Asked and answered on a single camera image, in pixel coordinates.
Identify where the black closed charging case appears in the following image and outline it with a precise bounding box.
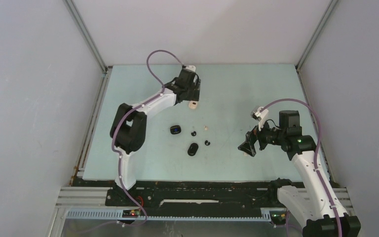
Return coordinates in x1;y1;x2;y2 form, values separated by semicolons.
187;143;199;157

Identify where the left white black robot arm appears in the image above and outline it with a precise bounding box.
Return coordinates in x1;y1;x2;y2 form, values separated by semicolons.
110;65;201;206

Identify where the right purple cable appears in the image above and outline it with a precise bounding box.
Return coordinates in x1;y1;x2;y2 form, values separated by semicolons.
261;98;344;237

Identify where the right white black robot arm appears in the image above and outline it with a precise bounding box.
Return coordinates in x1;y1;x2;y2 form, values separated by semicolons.
238;107;361;237

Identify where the left aluminium corner post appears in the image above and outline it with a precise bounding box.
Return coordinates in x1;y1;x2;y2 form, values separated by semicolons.
63;0;108;73

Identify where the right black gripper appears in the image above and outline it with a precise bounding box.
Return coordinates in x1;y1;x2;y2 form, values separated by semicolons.
238;116;286;156

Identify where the black charging case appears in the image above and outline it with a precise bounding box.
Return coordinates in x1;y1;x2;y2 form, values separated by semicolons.
187;143;199;157
170;125;182;135

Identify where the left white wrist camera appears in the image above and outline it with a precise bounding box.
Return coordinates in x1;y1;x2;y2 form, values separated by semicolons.
183;65;196;72

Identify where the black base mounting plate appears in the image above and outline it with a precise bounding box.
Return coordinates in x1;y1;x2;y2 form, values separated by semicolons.
105;178;304;217

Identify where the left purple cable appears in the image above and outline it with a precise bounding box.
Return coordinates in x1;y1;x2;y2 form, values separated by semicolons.
111;49;185;227

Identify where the aluminium frame rail front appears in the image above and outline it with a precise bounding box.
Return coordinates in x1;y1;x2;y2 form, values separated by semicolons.
47;186;363;237

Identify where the right controller board green led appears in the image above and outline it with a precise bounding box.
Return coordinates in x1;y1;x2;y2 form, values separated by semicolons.
271;213;287;221

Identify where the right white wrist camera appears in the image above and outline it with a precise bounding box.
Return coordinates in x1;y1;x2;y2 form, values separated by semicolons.
250;106;269;131

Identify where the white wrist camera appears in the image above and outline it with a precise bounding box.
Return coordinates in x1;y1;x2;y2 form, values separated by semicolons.
183;65;196;72
250;106;269;131

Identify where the white slotted cable duct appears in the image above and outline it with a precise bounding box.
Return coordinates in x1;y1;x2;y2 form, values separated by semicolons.
65;208;271;222

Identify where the left controller board red led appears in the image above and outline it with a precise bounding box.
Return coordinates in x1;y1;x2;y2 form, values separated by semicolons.
122;210;140;218

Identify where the purple cable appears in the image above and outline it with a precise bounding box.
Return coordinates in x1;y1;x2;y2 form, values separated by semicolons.
261;98;344;237
111;49;185;227

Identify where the beige earbud charging case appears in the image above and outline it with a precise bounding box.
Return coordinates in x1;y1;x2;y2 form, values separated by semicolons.
189;101;198;110

